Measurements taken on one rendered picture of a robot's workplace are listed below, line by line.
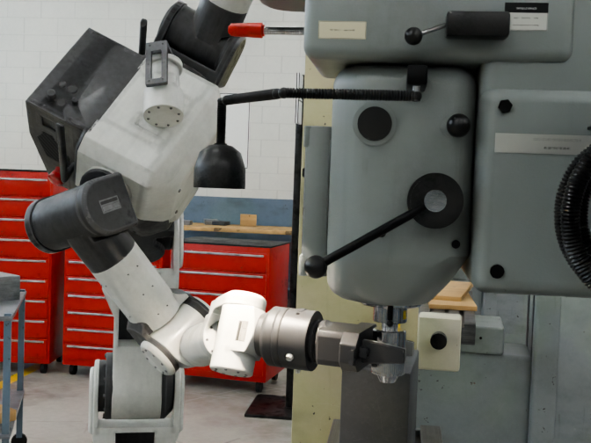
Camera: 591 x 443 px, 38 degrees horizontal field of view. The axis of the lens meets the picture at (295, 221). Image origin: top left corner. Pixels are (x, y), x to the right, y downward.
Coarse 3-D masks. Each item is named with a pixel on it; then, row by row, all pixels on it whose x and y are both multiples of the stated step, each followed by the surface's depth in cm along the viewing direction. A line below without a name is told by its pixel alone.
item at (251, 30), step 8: (232, 24) 131; (240, 24) 131; (248, 24) 131; (256, 24) 131; (232, 32) 131; (240, 32) 131; (248, 32) 131; (256, 32) 130; (264, 32) 131; (272, 32) 131; (280, 32) 131; (288, 32) 130; (296, 32) 130
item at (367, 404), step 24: (408, 360) 158; (360, 384) 150; (384, 384) 149; (408, 384) 148; (360, 408) 150; (384, 408) 149; (408, 408) 149; (360, 432) 150; (384, 432) 150; (408, 432) 150
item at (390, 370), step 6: (384, 342) 119; (390, 342) 119; (396, 342) 119; (402, 342) 120; (372, 366) 121; (378, 366) 120; (384, 366) 119; (390, 366) 119; (396, 366) 119; (402, 366) 120; (372, 372) 121; (378, 372) 120; (384, 372) 119; (390, 372) 119; (396, 372) 119; (402, 372) 120
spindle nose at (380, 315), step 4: (376, 308) 120; (380, 308) 119; (376, 312) 120; (380, 312) 119; (384, 312) 119; (396, 312) 119; (400, 312) 119; (376, 316) 120; (380, 316) 119; (384, 316) 119; (396, 316) 119; (400, 316) 119; (376, 320) 120; (380, 320) 119; (384, 320) 119; (392, 320) 119; (396, 320) 119; (400, 320) 119; (404, 320) 120
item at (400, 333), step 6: (378, 330) 120; (384, 330) 120; (390, 330) 120; (396, 330) 120; (402, 330) 120; (378, 336) 120; (384, 336) 119; (390, 336) 119; (396, 336) 119; (402, 336) 120
